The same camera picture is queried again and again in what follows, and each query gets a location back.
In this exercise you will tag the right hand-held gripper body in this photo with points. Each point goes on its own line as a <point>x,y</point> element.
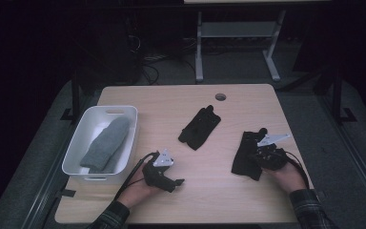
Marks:
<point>271,156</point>

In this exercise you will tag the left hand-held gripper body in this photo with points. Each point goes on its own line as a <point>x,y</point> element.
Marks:
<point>158,175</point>

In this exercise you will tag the black glove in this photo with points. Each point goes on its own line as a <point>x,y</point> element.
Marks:
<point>198,129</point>
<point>246,156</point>

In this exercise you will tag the white plastic bin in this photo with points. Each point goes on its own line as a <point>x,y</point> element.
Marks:
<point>76,149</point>

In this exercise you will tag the person's right hand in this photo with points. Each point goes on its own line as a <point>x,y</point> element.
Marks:
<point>287,178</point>

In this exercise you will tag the person's left hand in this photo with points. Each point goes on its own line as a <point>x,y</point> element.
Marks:
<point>136,191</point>

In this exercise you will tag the white metal stand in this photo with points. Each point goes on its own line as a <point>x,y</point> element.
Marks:
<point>235,30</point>

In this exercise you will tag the black metal post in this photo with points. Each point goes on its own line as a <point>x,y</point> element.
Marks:
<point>75,95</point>
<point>337,95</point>

